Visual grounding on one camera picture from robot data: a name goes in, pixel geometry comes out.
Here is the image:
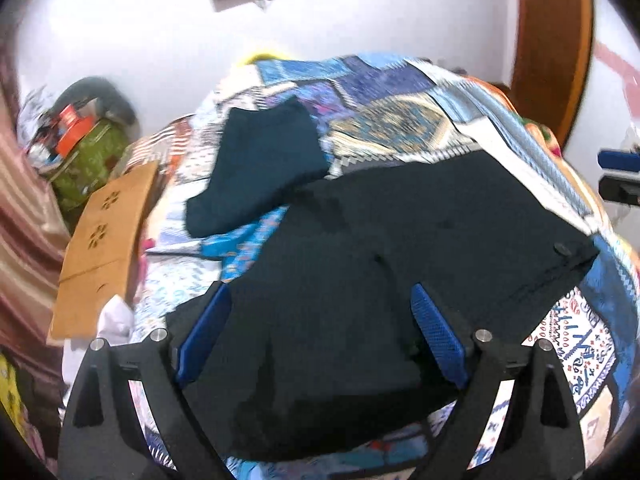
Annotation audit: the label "red box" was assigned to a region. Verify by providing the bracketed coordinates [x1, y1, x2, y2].
[57, 104, 81, 131]

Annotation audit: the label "orange box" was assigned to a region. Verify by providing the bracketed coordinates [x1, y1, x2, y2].
[54, 115, 96, 157]

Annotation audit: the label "white cloth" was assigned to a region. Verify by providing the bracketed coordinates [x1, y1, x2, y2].
[97, 295, 136, 346]

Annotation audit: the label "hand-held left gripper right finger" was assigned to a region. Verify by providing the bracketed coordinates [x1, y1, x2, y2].
[410, 284, 586, 480]

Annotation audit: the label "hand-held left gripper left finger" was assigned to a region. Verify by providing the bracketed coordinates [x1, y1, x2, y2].
[57, 282, 233, 480]

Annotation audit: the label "wooden door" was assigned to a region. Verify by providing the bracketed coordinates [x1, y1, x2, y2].
[512, 0, 596, 148]

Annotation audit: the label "yellow foam tube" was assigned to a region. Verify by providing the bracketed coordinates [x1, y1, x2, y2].
[240, 50, 281, 66]

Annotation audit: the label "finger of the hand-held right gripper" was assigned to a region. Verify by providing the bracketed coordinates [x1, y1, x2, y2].
[598, 175, 640, 203]
[597, 149, 640, 168]

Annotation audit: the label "green patterned bag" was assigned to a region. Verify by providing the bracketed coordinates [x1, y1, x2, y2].
[47, 120, 133, 216]

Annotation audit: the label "striped curtain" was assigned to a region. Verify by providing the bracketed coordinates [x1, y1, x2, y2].
[0, 50, 71, 391]

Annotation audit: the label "yellow patterned cloth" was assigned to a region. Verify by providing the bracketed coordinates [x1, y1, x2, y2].
[0, 355, 31, 441]

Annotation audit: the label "grey pillow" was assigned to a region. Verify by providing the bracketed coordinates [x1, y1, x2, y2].
[60, 76, 138, 126]

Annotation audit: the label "patchwork blanket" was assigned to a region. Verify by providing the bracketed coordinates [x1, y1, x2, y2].
[132, 50, 640, 480]

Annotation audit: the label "bamboo lap table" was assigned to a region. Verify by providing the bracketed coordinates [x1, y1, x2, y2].
[48, 160, 160, 346]

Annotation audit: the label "black pants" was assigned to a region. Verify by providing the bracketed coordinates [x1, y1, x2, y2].
[165, 96, 601, 463]

